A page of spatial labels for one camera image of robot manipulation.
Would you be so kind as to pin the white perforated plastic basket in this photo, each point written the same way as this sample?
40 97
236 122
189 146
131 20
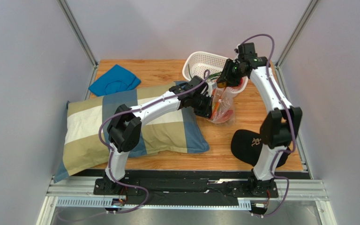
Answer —
199 61

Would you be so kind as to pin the clear orange zip bag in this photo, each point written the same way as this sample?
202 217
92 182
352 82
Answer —
222 102

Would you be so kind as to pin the blue folded cloth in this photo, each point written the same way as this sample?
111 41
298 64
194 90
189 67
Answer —
116 79

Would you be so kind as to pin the fake brown potato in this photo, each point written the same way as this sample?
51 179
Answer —
222 84

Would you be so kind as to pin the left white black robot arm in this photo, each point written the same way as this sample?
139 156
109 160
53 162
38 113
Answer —
124 127

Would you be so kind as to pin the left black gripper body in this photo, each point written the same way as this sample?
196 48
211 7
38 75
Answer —
202 105

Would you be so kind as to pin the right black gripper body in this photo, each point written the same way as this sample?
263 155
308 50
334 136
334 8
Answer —
226 78

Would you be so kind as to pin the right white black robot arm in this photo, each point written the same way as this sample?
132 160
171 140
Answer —
282 122

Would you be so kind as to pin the left aluminium frame post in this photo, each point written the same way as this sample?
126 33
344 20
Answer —
68 13

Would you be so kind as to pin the fake watermelon slice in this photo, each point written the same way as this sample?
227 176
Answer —
223 117

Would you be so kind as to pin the black baseball cap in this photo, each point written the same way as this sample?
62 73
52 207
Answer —
245 146

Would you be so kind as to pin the checked blue beige pillow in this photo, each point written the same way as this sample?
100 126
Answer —
176 131

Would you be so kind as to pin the fake green onion stalk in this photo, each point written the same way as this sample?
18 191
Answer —
214 75

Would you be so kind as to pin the aluminium frame post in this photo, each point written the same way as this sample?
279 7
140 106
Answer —
68 13
297 31

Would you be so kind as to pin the right aluminium frame post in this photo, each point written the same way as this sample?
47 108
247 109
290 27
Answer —
297 31

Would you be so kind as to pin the aluminium slotted rail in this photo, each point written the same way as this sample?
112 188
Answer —
105 202

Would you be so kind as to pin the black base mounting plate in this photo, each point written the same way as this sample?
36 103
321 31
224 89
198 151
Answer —
217 188

